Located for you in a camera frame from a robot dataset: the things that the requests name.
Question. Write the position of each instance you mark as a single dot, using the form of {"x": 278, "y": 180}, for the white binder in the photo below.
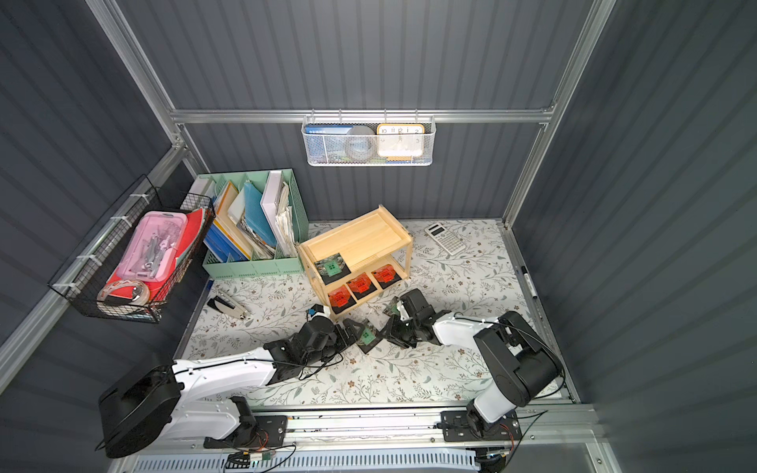
{"x": 270, "y": 201}

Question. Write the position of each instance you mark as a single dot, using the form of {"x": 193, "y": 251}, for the floral table mat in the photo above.
{"x": 479, "y": 282}

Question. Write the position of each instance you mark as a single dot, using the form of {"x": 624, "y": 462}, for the grey tape roll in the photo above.
{"x": 360, "y": 144}

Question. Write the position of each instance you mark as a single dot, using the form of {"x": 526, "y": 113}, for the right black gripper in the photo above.
{"x": 389, "y": 328}

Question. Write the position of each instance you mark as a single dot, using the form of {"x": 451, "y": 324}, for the clear tape roll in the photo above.
{"x": 123, "y": 297}

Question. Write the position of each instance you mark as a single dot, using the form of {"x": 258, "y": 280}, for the black white stapler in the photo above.
{"x": 228, "y": 308}

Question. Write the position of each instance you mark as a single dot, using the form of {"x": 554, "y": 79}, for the white wire wall basket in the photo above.
{"x": 425, "y": 160}

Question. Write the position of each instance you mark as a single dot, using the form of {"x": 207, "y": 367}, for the teal folder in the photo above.
{"x": 254, "y": 217}

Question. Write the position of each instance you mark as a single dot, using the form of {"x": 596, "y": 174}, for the red tea bag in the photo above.
{"x": 386, "y": 276}
{"x": 361, "y": 286}
{"x": 340, "y": 300}

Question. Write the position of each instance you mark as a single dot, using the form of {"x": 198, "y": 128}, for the white calculator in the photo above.
{"x": 447, "y": 240}

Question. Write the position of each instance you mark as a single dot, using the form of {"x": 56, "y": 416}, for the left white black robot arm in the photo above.
{"x": 179, "y": 400}

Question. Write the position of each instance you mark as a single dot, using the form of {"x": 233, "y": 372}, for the black marker pen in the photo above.
{"x": 529, "y": 282}

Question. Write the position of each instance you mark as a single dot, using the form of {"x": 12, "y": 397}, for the red folder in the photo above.
{"x": 159, "y": 291}

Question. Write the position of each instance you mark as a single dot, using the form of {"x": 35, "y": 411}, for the green file organizer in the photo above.
{"x": 226, "y": 191}

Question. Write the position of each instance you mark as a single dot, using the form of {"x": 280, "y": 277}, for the loose paper stack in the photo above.
{"x": 284, "y": 216}

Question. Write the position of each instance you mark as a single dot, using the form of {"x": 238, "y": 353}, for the blue books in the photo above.
{"x": 222, "y": 247}

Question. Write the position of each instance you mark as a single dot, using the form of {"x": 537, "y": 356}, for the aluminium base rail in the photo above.
{"x": 355, "y": 425}

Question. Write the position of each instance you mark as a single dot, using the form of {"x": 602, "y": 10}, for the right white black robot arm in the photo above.
{"x": 519, "y": 362}

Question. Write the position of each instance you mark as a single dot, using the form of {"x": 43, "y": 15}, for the blue box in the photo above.
{"x": 325, "y": 142}

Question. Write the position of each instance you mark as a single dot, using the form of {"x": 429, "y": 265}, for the yellow white clock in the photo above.
{"x": 400, "y": 141}

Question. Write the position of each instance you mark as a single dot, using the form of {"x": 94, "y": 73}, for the black wire basket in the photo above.
{"x": 80, "y": 279}

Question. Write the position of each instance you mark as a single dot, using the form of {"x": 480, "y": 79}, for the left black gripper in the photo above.
{"x": 344, "y": 331}

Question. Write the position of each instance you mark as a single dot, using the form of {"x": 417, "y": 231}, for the wooden two-tier shelf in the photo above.
{"x": 366, "y": 243}

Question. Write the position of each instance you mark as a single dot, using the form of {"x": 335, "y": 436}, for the green tea bag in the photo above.
{"x": 332, "y": 268}
{"x": 368, "y": 337}
{"x": 392, "y": 309}

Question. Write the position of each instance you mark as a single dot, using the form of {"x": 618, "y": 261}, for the pink plastic case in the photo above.
{"x": 153, "y": 247}

